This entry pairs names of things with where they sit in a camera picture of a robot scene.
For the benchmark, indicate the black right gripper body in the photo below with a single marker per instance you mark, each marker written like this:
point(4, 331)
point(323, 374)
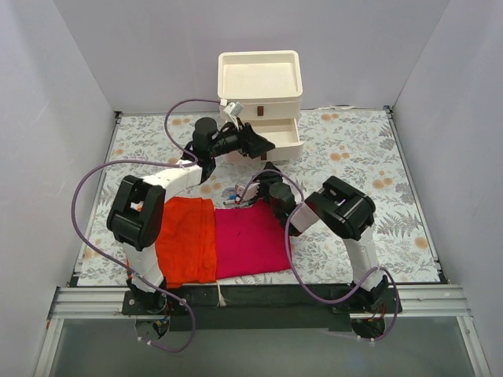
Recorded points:
point(268, 179)

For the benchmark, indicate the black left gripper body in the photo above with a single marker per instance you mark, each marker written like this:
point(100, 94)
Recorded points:
point(244, 138)

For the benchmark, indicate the white drawer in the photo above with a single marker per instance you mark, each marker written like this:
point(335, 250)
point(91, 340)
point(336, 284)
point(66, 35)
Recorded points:
point(269, 110)
point(284, 134)

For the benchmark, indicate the white top drawer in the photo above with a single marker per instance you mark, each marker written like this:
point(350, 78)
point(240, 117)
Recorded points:
point(269, 110)

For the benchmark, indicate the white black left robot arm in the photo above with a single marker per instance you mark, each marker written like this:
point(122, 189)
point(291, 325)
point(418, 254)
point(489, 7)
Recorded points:
point(136, 215)

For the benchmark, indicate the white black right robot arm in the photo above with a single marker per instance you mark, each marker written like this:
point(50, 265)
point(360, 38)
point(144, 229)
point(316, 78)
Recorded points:
point(349, 214)

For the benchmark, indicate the magenta cloth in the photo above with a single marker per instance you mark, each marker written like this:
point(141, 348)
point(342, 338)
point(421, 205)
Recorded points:
point(249, 241)

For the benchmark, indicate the white drawer cabinet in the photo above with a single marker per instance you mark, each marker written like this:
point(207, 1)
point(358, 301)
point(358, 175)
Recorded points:
point(260, 76)

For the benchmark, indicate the orange cloth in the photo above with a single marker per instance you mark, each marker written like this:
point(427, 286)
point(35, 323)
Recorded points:
point(184, 251)

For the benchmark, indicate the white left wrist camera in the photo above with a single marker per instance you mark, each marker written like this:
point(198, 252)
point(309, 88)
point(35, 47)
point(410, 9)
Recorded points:
point(230, 111)

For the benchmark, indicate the aluminium frame rail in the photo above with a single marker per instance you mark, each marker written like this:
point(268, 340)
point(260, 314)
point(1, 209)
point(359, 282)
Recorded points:
point(424, 300)

